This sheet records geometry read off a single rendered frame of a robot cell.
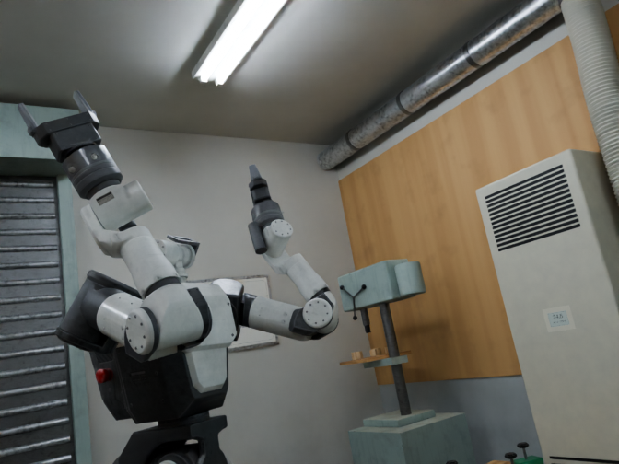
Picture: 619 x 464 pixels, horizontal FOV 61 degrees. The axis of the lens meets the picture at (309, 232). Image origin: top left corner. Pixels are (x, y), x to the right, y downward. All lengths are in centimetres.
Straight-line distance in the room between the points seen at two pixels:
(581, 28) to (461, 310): 159
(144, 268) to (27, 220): 229
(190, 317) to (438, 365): 264
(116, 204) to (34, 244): 214
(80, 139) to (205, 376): 57
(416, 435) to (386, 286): 77
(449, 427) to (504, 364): 45
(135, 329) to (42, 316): 217
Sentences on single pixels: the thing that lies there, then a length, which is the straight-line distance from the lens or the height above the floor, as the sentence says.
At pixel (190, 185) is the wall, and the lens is 352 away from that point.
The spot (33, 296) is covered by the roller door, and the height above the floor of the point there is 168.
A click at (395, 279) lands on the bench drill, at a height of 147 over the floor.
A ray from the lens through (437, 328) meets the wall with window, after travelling 340.
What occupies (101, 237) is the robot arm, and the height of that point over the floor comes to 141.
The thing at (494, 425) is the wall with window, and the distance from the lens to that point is 329.
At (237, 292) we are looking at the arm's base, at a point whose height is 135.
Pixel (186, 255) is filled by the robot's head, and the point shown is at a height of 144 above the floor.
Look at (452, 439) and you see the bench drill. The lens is 307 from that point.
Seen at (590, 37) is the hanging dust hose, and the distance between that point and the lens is 270.
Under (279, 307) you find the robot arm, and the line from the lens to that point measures 143.
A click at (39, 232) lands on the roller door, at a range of 318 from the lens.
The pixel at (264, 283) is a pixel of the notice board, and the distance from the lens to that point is 351.
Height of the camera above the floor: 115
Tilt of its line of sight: 13 degrees up
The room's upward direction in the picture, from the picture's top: 10 degrees counter-clockwise
